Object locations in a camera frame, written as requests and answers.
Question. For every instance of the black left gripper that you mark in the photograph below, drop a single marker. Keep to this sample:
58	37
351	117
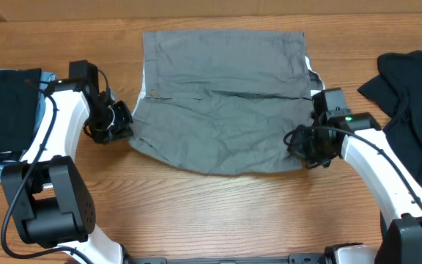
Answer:
121	119

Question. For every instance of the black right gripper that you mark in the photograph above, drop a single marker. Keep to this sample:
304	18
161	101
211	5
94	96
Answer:
307	147

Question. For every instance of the grey shorts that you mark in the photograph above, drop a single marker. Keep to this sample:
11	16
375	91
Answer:
219	102

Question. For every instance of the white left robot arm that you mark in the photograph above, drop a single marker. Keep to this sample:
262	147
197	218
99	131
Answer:
50	208

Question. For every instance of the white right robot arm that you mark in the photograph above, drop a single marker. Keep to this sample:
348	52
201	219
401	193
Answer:
359	140

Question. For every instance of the black t-shirt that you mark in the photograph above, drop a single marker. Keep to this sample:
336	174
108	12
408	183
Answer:
397	90

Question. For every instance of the folded blue jeans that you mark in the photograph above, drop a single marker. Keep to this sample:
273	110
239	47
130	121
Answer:
13	146

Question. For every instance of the brown cardboard backdrop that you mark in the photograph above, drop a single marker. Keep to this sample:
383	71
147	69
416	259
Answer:
65	10

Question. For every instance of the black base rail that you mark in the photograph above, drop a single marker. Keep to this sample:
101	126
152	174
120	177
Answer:
225	260

